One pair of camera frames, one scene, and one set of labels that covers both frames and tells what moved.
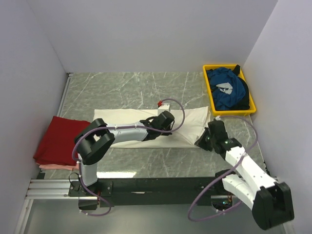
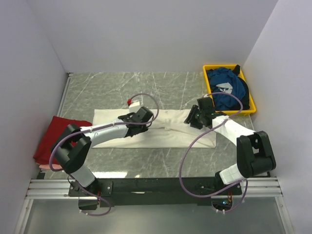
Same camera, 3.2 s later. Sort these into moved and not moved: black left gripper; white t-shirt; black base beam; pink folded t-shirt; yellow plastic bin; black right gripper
Moved: black left gripper; black right gripper
Not moved: black base beam; yellow plastic bin; white t-shirt; pink folded t-shirt
